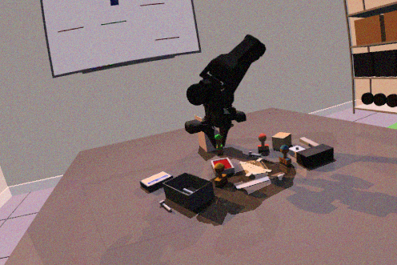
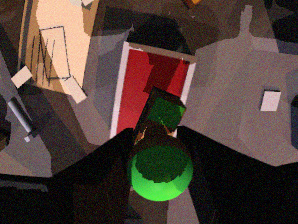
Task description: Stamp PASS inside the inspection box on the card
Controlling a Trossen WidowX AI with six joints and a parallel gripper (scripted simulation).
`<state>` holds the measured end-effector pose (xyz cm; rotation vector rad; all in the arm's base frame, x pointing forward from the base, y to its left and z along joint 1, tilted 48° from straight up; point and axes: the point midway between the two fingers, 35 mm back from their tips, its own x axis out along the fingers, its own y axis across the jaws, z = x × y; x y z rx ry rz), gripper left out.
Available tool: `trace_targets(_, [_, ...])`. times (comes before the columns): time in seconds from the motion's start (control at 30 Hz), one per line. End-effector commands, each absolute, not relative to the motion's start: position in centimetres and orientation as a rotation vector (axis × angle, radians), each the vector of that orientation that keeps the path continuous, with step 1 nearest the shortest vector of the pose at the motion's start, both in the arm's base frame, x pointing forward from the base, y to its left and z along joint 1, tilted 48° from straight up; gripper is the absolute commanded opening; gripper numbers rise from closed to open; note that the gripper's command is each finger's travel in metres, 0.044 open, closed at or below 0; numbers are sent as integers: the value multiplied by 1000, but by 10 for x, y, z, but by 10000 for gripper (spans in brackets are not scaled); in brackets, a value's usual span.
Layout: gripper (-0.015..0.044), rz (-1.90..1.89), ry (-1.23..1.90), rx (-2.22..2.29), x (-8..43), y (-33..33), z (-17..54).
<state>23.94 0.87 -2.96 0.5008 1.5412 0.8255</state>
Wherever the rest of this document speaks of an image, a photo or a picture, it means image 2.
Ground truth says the black open-top box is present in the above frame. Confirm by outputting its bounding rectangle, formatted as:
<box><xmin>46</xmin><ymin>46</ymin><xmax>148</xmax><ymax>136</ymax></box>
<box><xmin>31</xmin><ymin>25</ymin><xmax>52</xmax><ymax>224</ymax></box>
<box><xmin>265</xmin><ymin>0</ymin><xmax>298</xmax><ymax>56</ymax></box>

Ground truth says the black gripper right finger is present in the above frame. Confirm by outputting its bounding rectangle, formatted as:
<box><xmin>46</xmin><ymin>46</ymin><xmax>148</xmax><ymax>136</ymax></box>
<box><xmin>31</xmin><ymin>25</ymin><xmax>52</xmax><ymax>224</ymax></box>
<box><xmin>177</xmin><ymin>125</ymin><xmax>298</xmax><ymax>224</ymax></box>

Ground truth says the red ink pad in grey tin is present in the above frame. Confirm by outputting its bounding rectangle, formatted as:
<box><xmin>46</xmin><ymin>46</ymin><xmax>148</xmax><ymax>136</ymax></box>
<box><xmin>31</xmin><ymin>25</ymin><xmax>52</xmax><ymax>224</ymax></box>
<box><xmin>110</xmin><ymin>41</ymin><xmax>197</xmax><ymax>140</ymax></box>

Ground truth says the red-handled rubber stamp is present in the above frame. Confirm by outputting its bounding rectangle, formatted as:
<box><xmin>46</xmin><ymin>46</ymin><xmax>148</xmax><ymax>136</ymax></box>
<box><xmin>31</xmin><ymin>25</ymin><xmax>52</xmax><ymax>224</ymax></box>
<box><xmin>0</xmin><ymin>128</ymin><xmax>11</xmax><ymax>152</ymax></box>

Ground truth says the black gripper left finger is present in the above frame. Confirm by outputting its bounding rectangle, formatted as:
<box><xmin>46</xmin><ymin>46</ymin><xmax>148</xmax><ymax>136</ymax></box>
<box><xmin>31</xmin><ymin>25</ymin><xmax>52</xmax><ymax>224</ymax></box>
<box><xmin>0</xmin><ymin>128</ymin><xmax>134</xmax><ymax>224</ymax></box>

